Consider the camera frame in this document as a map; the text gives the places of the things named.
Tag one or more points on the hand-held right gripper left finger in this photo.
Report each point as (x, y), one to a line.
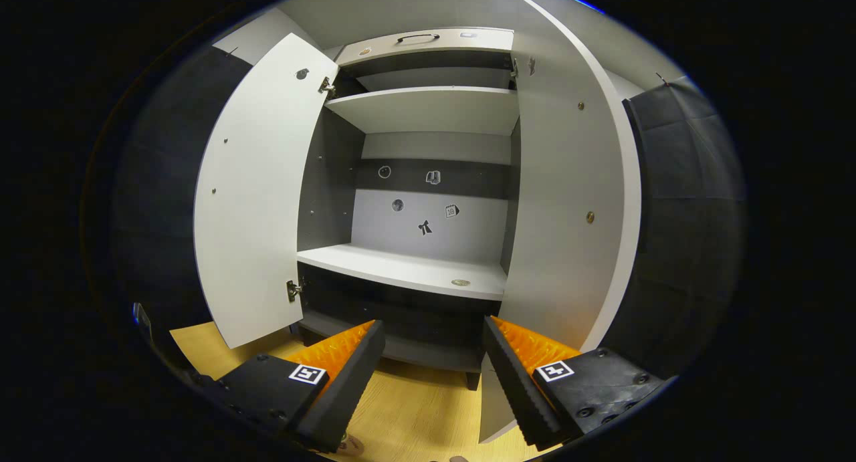
(348, 388)

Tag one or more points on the white and grey cabinet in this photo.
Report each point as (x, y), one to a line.
(428, 111)

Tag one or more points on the beige cabinet drawer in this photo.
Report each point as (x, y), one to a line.
(435, 47)

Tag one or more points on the white cabinet door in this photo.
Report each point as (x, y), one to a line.
(261, 194)
(568, 181)

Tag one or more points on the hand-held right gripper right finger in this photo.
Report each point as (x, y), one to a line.
(518, 388)

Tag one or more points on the round brown coaster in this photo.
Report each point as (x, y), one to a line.
(353, 446)

